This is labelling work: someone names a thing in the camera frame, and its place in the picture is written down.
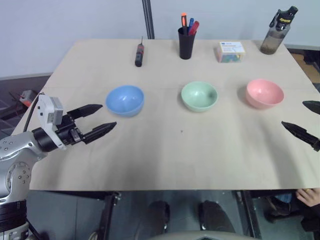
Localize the red pen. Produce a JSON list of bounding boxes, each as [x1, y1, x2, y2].
[[188, 21, 200, 36]]

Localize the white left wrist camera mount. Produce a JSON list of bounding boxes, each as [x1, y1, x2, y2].
[[36, 93, 68, 151]]

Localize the black pen cup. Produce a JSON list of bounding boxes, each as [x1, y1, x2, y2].
[[177, 26, 197, 60]]

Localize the black and red screwdriver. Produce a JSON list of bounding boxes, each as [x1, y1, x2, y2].
[[134, 35, 146, 68]]

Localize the dark rounded robot foot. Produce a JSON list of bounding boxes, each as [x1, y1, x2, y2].
[[198, 199, 236, 235]]

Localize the dark translucent water bottle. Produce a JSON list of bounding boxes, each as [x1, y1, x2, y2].
[[259, 5, 299, 55]]

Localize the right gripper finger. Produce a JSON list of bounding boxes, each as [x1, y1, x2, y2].
[[281, 120, 320, 152], [302, 100, 320, 114]]

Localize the pink red bowl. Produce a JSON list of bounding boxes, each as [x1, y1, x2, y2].
[[244, 78, 285, 110]]

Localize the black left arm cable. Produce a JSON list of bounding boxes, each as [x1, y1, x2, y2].
[[23, 92, 46, 133]]

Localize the red and grey tool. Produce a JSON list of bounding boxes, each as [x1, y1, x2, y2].
[[19, 89, 38, 107]]

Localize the black marker with orange cap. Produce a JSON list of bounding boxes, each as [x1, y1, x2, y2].
[[180, 12, 189, 36]]

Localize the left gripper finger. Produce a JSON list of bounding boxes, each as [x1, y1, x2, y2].
[[66, 103, 104, 120], [81, 121, 118, 145]]

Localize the bystander bare hand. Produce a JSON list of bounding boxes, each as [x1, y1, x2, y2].
[[296, 188, 320, 207]]

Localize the green bowl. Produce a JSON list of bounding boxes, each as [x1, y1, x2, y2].
[[180, 80, 219, 113]]

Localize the clear box of coloured clips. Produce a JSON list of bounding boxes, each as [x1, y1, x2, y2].
[[213, 41, 247, 64]]

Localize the blue bowl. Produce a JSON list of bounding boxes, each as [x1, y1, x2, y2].
[[105, 84, 145, 118]]

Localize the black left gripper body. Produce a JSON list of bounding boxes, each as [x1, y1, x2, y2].
[[54, 112, 87, 147]]

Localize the black table leg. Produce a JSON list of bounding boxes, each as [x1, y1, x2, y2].
[[234, 190, 262, 240], [98, 191, 122, 240]]

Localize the grey metal pole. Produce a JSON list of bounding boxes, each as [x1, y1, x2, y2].
[[141, 0, 155, 40]]

